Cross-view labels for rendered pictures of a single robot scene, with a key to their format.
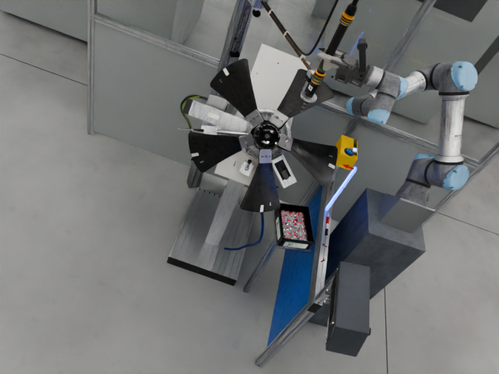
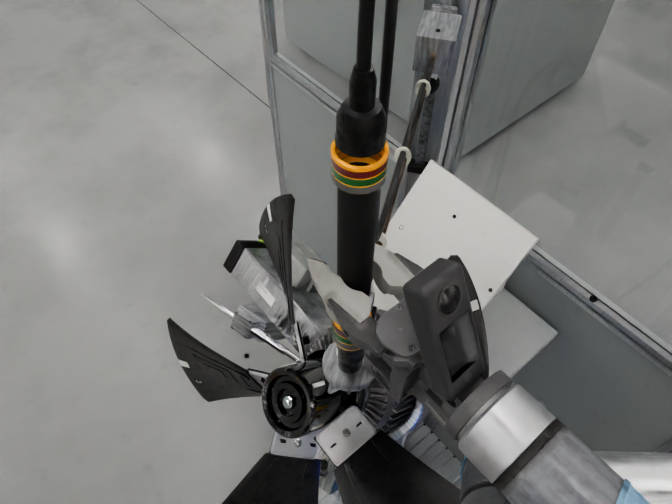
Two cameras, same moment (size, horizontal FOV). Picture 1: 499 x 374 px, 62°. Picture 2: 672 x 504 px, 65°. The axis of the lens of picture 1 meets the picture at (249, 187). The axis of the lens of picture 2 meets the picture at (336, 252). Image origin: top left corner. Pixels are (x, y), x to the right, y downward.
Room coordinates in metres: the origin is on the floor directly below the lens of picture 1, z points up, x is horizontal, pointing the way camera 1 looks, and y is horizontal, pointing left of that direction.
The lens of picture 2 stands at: (1.32, -0.31, 2.08)
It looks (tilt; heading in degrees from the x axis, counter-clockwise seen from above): 52 degrees down; 56
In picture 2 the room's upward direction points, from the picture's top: straight up
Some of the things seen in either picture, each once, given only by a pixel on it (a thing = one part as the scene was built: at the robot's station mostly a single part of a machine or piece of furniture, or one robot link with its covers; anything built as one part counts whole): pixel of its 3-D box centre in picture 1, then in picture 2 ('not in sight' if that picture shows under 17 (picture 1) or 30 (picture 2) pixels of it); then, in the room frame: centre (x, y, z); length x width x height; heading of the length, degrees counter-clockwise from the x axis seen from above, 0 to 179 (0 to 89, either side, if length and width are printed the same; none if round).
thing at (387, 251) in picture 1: (349, 266); not in sight; (1.54, -0.73, 0.50); 0.30 x 0.30 x 1.00; 9
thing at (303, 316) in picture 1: (281, 338); not in sight; (1.00, -0.48, 0.39); 0.04 x 0.04 x 0.78; 6
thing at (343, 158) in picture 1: (344, 153); not in sight; (1.83, -0.40, 1.02); 0.16 x 0.10 x 0.11; 6
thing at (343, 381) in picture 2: (311, 86); (352, 341); (1.50, -0.06, 1.50); 0.09 x 0.07 x 0.10; 41
